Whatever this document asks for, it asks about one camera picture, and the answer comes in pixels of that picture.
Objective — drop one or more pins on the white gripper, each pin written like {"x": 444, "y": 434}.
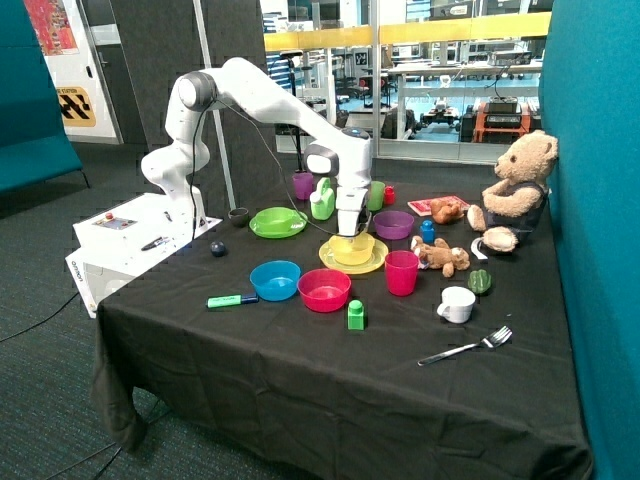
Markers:
{"x": 352, "y": 212}

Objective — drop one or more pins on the yellow plastic bowl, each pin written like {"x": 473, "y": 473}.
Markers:
{"x": 355, "y": 254}

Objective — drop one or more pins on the green plastic bowl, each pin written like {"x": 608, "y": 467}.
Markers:
{"x": 273, "y": 220}

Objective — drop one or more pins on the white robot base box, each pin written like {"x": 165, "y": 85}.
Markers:
{"x": 110, "y": 254}

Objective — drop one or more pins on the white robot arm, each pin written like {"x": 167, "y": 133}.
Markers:
{"x": 342, "y": 153}

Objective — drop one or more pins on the yellow plastic plate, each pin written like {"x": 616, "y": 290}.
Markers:
{"x": 377, "y": 259}

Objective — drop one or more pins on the green plastic plate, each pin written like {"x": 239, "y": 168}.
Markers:
{"x": 298, "y": 225}

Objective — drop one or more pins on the purple plastic bowl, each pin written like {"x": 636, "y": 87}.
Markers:
{"x": 393, "y": 224}

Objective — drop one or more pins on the green plastic cup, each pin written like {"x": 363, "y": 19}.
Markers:
{"x": 376, "y": 196}

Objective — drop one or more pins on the green toy watering can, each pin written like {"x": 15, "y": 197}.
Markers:
{"x": 322, "y": 200}

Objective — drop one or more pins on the red toy block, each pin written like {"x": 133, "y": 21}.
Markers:
{"x": 389, "y": 196}

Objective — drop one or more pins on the pink plastic cup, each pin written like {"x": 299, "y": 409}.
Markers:
{"x": 401, "y": 269}

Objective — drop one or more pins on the red book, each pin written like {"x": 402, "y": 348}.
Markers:
{"x": 423, "y": 207}

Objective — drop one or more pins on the blue toy block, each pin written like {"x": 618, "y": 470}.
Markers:
{"x": 427, "y": 232}

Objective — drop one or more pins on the pink plastic bowl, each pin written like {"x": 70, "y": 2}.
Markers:
{"x": 324, "y": 290}

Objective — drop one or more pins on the purple plastic cup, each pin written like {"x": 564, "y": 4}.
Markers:
{"x": 303, "y": 185}

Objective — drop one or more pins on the green toy block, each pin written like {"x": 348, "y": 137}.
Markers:
{"x": 356, "y": 318}

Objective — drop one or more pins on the small brown lying teddy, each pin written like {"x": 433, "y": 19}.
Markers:
{"x": 439, "y": 256}

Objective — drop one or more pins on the small brown sitting teddy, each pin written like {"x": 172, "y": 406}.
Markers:
{"x": 446, "y": 211}

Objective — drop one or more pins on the blue plastic bowl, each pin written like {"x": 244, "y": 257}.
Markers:
{"x": 275, "y": 280}

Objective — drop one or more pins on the white ceramic cup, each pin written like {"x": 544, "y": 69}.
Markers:
{"x": 456, "y": 304}

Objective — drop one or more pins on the small black bowl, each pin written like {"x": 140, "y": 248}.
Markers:
{"x": 239, "y": 217}

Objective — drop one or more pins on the green toy pepper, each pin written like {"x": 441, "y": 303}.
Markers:
{"x": 479, "y": 282}

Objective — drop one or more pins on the black tablecloth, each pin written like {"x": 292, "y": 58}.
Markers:
{"x": 297, "y": 386}

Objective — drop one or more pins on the dark blue ball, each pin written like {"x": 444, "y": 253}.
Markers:
{"x": 218, "y": 249}

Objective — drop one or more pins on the green highlighter marker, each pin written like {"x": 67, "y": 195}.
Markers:
{"x": 231, "y": 300}

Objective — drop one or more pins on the large beige teddy bear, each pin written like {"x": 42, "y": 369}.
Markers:
{"x": 512, "y": 208}

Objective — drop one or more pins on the silver metal fork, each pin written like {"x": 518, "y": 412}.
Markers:
{"x": 492, "y": 341}

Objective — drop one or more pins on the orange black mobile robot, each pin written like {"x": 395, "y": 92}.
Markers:
{"x": 499, "y": 120}

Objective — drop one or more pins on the black microphone stand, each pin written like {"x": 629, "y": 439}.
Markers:
{"x": 288, "y": 56}

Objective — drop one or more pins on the black marker pen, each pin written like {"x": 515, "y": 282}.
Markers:
{"x": 155, "y": 243}

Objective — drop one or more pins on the teal sofa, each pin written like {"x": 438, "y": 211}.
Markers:
{"x": 34, "y": 145}

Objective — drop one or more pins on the teal partition wall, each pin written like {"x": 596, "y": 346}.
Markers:
{"x": 589, "y": 92}

